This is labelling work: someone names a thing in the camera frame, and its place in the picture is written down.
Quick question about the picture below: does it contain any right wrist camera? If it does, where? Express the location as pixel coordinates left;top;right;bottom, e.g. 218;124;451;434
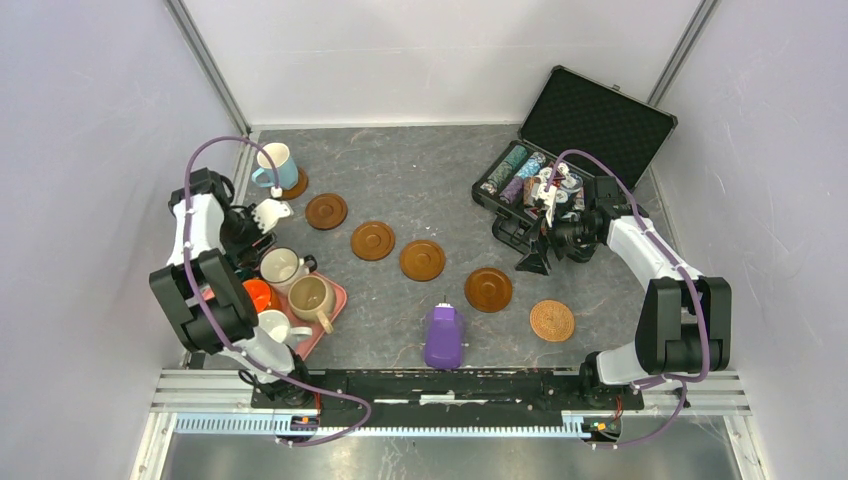
535;182;558;227

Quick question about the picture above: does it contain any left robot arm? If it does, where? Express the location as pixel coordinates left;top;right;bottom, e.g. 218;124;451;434
149;168;314;408

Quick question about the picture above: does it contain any black poker chip case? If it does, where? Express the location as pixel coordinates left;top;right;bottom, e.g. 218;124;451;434
472;66;678;253

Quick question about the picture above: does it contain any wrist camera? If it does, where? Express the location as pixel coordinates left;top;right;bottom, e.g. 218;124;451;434
251;186;293;234
535;182;558;227

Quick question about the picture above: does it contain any beige mug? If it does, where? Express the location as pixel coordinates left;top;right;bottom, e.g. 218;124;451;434
287;275;336;334

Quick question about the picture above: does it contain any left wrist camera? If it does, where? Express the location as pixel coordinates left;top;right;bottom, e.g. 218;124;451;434
251;186;293;234

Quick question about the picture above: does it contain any orange mug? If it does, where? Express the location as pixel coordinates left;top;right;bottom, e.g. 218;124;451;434
242;278;282;313

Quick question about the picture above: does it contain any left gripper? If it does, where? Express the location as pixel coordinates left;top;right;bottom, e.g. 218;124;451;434
219;203;278;270

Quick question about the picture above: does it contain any brown wooden coaster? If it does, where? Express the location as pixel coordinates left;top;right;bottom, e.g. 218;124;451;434
282;167;309;200
399;240;446;282
305;193;348;230
464;267;513;313
350;221;396;261

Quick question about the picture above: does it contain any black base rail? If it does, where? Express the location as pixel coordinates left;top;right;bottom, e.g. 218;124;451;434
238;368;645;429

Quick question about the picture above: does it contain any woven rattan coaster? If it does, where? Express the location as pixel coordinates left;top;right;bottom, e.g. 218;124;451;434
529;300;576;342

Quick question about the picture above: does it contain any light blue mug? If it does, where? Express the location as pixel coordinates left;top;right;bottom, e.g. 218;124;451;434
251;142;299;190

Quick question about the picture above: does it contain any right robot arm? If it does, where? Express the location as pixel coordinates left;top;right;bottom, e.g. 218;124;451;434
514;176;732;408

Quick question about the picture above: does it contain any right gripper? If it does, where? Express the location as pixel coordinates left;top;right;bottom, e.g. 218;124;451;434
514;205;600;276

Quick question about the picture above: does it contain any white mug dark handle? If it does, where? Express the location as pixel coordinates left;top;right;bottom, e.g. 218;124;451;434
259;247;318;295

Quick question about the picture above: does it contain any purple plastic box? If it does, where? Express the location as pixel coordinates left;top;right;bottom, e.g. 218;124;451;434
423;302;465;370

